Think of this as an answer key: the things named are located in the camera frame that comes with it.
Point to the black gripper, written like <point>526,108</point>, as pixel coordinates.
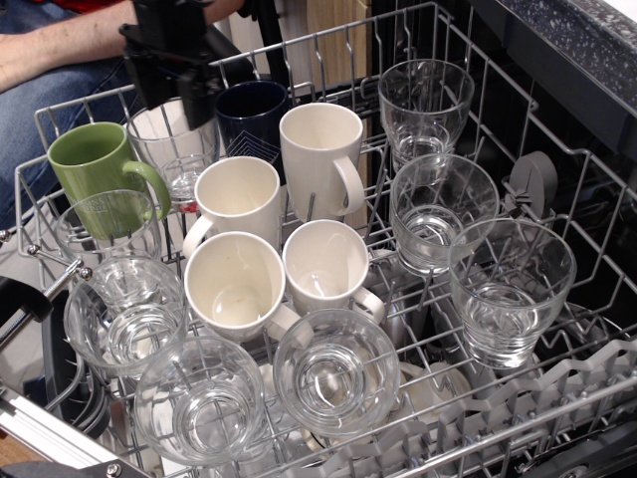
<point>167,53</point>

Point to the green ceramic mug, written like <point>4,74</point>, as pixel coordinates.
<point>95,158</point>

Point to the person's forearm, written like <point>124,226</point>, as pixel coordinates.
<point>90,37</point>

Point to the navy blue mug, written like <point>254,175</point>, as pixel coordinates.
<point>248,116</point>

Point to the white mug middle left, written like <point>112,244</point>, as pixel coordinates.
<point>240,193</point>

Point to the tall white mug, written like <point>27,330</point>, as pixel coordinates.
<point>320,146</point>

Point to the clear glass before green mug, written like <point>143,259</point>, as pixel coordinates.
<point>125,268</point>

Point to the wide white mug front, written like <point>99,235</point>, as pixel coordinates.
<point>235,283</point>

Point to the small white mug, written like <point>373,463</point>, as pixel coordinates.
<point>326,263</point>

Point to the clear glass back left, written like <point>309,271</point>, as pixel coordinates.
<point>163,138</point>

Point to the clear glass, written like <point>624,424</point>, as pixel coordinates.
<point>336,373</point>
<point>433,198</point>
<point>163,138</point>
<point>131,308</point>
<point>200,402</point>
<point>424,107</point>
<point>509,281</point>

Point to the person's leg in jeans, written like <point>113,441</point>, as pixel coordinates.
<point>35,111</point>

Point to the clear glass back right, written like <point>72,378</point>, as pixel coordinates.
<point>424,107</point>

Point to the black metal clamp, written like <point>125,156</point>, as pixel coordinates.
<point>21,303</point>

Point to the clear glass middle right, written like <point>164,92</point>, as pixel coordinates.
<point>433,198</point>

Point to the clear glass front centre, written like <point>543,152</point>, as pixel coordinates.
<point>336,373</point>

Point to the grey plastic rack roller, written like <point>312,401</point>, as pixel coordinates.
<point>531,184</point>

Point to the clear glass front right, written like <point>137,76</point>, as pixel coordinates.
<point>509,281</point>

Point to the grey plastic cutlery shelf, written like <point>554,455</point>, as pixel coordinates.
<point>576,417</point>

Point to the grey wire dishwasher rack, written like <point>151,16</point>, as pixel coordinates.
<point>512,114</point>

